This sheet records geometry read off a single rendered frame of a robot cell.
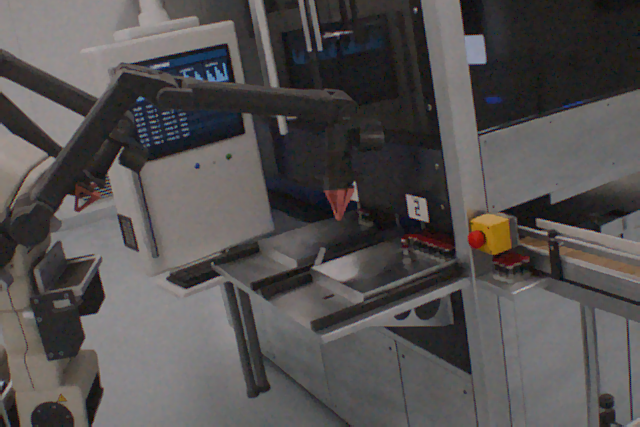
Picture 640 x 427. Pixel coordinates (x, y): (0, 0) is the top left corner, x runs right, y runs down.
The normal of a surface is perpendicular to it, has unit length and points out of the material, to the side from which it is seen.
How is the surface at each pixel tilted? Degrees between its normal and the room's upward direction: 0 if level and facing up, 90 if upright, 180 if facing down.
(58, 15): 90
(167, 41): 90
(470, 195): 90
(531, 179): 90
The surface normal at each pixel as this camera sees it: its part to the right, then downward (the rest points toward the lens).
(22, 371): 0.09, 0.22
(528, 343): 0.46, 0.14
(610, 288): -0.87, 0.26
